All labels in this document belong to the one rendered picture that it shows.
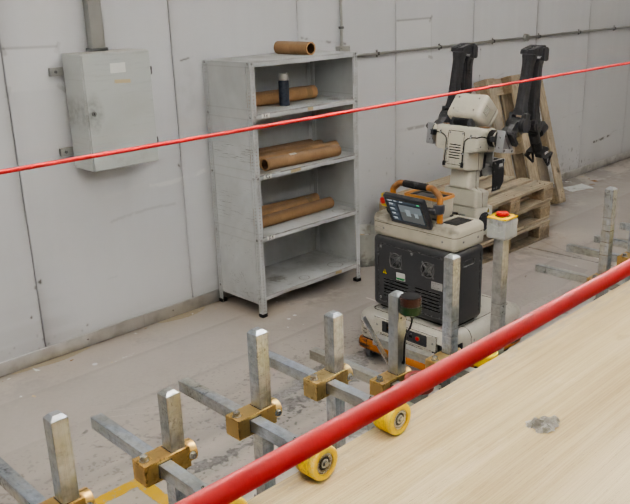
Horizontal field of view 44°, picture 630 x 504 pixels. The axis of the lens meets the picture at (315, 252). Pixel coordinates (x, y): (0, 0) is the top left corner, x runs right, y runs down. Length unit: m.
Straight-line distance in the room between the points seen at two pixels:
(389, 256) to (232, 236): 1.22
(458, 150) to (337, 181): 1.47
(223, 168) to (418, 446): 3.24
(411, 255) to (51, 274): 1.96
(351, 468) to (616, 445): 0.61
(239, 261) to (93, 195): 1.00
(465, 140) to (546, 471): 2.52
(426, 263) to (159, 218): 1.71
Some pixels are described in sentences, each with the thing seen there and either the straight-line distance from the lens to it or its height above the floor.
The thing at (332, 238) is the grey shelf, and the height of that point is 0.26.
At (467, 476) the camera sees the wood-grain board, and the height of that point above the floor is 0.90.
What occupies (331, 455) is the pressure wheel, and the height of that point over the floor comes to 0.95.
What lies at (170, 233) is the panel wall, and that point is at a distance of 4.86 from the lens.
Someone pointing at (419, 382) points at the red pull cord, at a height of 1.75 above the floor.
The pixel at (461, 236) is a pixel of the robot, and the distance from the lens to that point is 3.82.
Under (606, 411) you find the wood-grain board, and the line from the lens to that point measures 2.08.
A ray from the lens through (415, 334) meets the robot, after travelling 4.01.
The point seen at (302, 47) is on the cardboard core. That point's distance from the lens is 4.93.
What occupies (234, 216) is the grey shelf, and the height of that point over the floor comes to 0.62.
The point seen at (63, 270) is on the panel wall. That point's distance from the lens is 4.55.
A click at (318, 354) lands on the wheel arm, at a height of 0.86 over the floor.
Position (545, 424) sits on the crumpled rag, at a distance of 1.97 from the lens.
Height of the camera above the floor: 1.89
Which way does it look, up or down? 18 degrees down
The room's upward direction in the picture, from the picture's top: 2 degrees counter-clockwise
